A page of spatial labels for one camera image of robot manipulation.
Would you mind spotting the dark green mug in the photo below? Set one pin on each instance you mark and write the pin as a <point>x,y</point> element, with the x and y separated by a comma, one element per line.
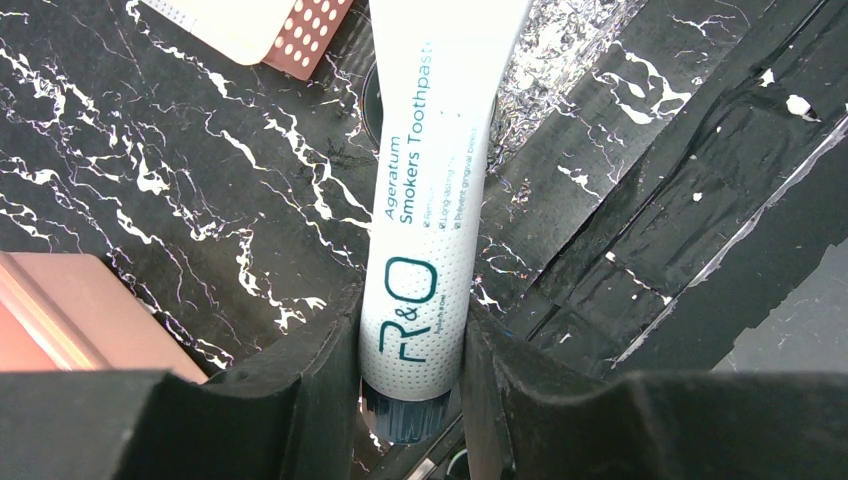
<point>371,106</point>

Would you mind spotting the clear textured oval tray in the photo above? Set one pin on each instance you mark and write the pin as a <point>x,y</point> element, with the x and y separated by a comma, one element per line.
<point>561,40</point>

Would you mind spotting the white toothpaste tube blue cap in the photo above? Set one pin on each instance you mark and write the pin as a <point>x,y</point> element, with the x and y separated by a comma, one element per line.
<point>439,66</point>

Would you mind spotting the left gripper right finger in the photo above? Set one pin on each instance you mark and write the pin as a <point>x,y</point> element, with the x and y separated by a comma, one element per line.
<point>527,415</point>

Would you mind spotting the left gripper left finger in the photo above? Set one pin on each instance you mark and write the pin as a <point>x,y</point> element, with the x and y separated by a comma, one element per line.
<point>287,412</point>

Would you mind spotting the pink perforated plastic basket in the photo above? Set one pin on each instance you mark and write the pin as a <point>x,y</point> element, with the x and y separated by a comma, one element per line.
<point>290,36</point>

